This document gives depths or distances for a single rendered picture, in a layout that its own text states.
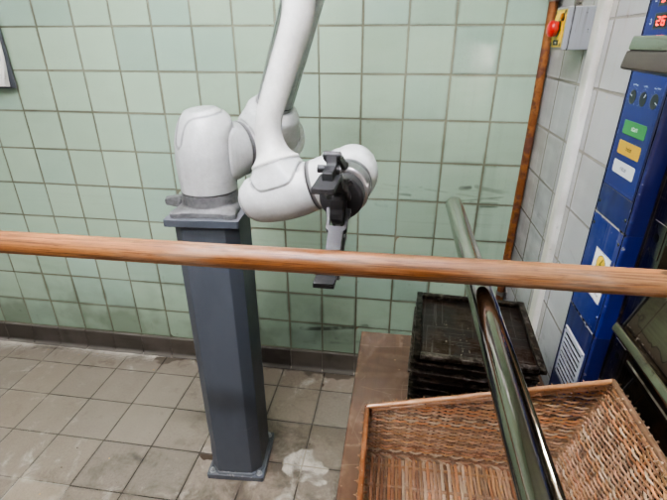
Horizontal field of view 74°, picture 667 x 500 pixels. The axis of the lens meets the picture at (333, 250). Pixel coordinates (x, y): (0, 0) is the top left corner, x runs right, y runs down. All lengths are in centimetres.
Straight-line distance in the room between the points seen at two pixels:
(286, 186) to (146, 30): 116
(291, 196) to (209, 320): 62
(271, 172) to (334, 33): 89
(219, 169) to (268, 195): 34
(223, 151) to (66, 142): 109
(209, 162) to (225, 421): 88
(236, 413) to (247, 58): 124
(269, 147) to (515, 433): 70
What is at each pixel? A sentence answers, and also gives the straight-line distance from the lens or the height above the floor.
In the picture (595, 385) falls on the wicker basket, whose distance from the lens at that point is 101.
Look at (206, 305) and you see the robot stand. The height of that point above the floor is 73.
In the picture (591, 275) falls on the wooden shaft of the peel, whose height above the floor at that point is 120.
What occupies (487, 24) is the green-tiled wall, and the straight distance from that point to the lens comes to 170.
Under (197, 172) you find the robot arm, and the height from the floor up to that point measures 113.
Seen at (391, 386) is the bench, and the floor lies 58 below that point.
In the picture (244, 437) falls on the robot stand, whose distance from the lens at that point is 168.
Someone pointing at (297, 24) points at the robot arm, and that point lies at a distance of 93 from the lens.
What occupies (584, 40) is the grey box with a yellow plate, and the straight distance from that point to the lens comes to 140.
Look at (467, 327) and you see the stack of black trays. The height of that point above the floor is 78.
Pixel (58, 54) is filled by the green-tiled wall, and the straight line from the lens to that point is 213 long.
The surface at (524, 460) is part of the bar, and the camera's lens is 36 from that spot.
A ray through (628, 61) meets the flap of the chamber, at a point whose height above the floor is 140.
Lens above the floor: 143
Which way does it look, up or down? 25 degrees down
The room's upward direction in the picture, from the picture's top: straight up
